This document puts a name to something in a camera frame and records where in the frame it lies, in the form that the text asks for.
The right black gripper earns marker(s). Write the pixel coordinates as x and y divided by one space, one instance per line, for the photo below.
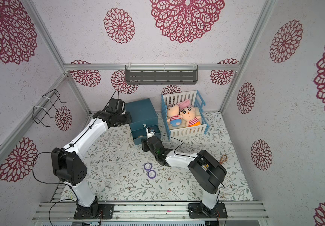
149 140

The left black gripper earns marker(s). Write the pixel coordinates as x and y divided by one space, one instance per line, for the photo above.
128 120

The purple tape roll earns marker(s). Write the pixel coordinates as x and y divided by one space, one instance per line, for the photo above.
147 166
151 174

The teal three-drawer cabinet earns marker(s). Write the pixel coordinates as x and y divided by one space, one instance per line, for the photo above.
143 114

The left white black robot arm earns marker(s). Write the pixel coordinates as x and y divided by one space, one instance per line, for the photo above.
67 162

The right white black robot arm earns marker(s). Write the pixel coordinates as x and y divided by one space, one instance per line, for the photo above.
206 170

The plush doll blue striped shirt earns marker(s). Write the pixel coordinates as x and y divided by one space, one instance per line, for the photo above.
173 117

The plush doll orange striped shirt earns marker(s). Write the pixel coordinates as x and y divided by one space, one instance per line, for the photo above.
188 114

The blue white toy crib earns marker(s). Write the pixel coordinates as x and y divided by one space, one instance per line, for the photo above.
183 131

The brown keyring toy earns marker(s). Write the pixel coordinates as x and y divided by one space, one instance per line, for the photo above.
223 159

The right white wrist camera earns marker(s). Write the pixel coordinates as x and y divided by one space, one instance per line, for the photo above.
150 132

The grey wall shelf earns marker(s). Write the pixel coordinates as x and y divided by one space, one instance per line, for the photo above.
161 74

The black wire wall rack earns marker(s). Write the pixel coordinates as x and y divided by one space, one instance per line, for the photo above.
49 101

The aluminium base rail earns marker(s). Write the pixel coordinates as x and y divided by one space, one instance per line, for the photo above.
154 211

